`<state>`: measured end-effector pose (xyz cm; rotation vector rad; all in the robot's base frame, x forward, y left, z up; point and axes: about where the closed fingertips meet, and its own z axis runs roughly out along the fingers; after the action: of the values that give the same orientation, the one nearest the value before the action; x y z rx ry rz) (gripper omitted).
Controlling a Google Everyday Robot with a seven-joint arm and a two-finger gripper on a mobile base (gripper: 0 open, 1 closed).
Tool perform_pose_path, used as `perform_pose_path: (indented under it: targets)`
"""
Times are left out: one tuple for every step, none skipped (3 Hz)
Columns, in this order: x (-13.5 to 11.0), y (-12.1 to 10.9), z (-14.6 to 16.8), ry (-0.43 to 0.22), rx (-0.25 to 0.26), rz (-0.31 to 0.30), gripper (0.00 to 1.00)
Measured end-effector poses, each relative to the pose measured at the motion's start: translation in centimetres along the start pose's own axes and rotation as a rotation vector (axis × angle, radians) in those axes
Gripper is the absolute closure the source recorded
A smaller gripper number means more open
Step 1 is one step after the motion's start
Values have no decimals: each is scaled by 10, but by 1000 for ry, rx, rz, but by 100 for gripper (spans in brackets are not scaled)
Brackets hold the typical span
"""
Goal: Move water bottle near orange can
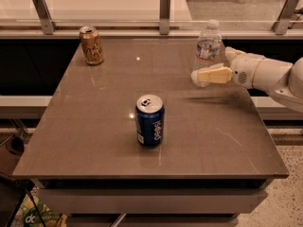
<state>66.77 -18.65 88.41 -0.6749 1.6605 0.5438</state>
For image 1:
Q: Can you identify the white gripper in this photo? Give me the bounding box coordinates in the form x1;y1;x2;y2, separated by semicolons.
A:
191;46;265;89

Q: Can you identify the clear plastic water bottle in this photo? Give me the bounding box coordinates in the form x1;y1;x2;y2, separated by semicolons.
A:
191;20;222;87

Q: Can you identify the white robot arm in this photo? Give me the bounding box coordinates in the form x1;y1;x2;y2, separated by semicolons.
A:
191;46;303;113

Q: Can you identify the blue pepsi can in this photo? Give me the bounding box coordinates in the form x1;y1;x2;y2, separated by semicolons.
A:
135;95;165;147

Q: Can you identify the orange soda can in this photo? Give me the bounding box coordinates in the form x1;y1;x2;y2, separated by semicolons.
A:
80;26;103;65

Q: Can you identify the grey table drawer front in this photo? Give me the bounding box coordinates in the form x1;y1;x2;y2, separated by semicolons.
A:
38;189;267;214

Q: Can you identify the green snack bag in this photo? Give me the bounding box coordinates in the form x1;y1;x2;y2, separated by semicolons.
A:
21;196;67;227

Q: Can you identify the right metal railing post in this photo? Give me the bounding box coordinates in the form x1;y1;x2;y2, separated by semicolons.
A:
272;0;300;35

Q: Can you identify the metal railing post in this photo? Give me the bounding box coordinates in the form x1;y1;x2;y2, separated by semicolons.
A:
159;0;170;35
32;0;56;35
272;0;300;35

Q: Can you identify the middle metal railing post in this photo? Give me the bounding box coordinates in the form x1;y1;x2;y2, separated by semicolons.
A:
159;0;170;35

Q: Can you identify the left metal railing post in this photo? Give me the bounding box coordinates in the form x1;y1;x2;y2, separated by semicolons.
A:
32;0;56;35

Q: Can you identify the black chair frame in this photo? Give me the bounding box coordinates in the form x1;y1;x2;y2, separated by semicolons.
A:
0;172;34;227

